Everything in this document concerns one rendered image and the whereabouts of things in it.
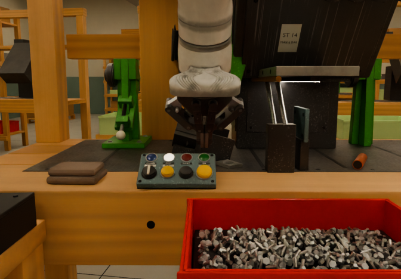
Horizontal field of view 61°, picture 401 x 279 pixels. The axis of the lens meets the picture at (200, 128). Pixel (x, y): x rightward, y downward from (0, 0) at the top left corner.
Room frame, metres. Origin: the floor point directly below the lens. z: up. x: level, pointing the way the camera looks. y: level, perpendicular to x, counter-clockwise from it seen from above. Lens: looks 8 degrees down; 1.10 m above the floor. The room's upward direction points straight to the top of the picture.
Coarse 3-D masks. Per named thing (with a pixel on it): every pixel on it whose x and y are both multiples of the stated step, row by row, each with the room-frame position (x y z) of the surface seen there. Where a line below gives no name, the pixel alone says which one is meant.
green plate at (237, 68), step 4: (232, 44) 0.85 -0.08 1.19; (232, 48) 0.85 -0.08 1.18; (232, 52) 0.85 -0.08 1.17; (232, 56) 0.85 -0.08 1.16; (232, 60) 0.85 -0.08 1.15; (236, 60) 0.85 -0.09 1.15; (240, 60) 0.85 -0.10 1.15; (232, 64) 0.85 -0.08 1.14; (236, 64) 0.85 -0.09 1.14; (240, 64) 0.85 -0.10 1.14; (244, 64) 0.85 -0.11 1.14; (232, 68) 0.85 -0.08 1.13; (236, 68) 0.85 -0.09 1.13; (240, 68) 0.85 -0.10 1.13; (244, 68) 0.85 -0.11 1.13; (232, 72) 0.85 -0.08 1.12; (236, 72) 0.85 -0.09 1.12; (240, 72) 0.85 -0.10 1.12; (240, 76) 0.85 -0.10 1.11; (240, 80) 0.85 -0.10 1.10
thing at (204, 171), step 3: (201, 165) 0.64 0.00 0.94; (204, 165) 0.64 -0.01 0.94; (207, 165) 0.64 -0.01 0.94; (198, 168) 0.63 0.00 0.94; (201, 168) 0.63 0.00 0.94; (204, 168) 0.63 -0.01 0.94; (207, 168) 0.63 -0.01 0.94; (210, 168) 0.63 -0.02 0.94; (198, 171) 0.63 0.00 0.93; (201, 171) 0.62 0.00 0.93; (204, 171) 0.62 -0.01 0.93; (207, 171) 0.62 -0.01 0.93; (210, 171) 0.63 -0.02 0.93; (198, 174) 0.62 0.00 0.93; (201, 174) 0.62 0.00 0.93; (204, 174) 0.62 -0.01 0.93; (207, 174) 0.62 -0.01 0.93; (210, 174) 0.62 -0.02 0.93; (201, 177) 0.62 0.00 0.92; (204, 177) 0.62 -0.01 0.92; (207, 177) 0.62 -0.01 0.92
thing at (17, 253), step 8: (40, 224) 0.58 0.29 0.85; (32, 232) 0.55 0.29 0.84; (40, 232) 0.58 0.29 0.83; (24, 240) 0.53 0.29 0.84; (32, 240) 0.55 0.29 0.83; (40, 240) 0.58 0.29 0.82; (8, 248) 0.49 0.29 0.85; (16, 248) 0.51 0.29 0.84; (24, 248) 0.53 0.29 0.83; (32, 248) 0.55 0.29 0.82; (0, 256) 0.47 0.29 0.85; (8, 256) 0.49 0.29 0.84; (16, 256) 0.50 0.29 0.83; (24, 256) 0.53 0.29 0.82; (0, 264) 0.46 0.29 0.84; (8, 264) 0.48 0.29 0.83; (16, 264) 0.50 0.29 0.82; (0, 272) 0.46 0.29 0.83; (8, 272) 0.48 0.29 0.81
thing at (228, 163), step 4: (220, 160) 0.82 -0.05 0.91; (224, 160) 0.82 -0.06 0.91; (228, 160) 0.82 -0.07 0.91; (232, 160) 0.82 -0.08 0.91; (216, 164) 0.81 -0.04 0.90; (220, 164) 0.80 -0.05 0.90; (224, 164) 0.79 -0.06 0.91; (228, 164) 0.78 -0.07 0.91; (232, 164) 0.78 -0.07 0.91; (236, 164) 0.78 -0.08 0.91; (240, 164) 0.79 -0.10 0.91; (228, 168) 0.77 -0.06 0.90; (232, 168) 0.78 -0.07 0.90
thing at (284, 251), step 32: (192, 224) 0.47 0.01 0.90; (224, 224) 0.51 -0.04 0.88; (256, 224) 0.51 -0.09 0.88; (288, 224) 0.51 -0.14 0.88; (320, 224) 0.51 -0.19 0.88; (352, 224) 0.51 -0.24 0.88; (384, 224) 0.50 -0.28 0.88; (192, 256) 0.47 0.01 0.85; (224, 256) 0.42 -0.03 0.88; (256, 256) 0.40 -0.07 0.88; (288, 256) 0.39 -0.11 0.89; (320, 256) 0.40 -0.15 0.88; (352, 256) 0.40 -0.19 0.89; (384, 256) 0.41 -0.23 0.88
